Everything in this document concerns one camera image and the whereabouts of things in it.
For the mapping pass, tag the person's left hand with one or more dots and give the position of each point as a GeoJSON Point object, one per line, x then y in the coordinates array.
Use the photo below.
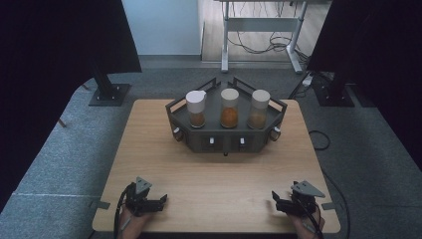
{"type": "Point", "coordinates": [136, 222]}

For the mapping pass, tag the spice jar with spouted white lid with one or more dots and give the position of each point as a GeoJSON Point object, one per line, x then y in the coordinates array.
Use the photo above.
{"type": "Point", "coordinates": [196, 108]}

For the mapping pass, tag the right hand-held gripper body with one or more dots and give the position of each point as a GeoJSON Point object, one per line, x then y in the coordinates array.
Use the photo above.
{"type": "Point", "coordinates": [303, 200]}

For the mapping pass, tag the white power strip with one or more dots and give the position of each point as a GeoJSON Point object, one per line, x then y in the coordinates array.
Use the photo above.
{"type": "Point", "coordinates": [307, 80]}

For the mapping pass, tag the black corner rack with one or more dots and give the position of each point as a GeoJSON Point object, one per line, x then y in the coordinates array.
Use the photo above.
{"type": "Point", "coordinates": [229, 139]}

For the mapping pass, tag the orange spice jar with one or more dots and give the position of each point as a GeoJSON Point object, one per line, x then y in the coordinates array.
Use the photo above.
{"type": "Point", "coordinates": [229, 109]}

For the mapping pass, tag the grey tape piece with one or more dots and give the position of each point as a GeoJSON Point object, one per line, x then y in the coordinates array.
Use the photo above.
{"type": "Point", "coordinates": [102, 205]}
{"type": "Point", "coordinates": [329, 206]}

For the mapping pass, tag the beige spice jar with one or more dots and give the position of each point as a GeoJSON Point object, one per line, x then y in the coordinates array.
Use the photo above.
{"type": "Point", "coordinates": [259, 109]}

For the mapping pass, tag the black stand with base plate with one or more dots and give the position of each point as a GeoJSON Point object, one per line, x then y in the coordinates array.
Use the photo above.
{"type": "Point", "coordinates": [107, 93]}
{"type": "Point", "coordinates": [333, 94]}

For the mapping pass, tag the person's right hand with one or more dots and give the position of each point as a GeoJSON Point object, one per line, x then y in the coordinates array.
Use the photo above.
{"type": "Point", "coordinates": [307, 225]}

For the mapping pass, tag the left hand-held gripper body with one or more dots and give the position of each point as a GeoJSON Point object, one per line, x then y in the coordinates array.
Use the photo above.
{"type": "Point", "coordinates": [139, 200]}

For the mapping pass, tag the black curtain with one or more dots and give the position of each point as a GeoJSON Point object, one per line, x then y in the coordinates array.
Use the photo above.
{"type": "Point", "coordinates": [49, 66]}
{"type": "Point", "coordinates": [381, 49]}

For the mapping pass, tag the white desk frame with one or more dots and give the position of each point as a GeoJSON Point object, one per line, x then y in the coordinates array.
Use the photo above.
{"type": "Point", "coordinates": [262, 25]}

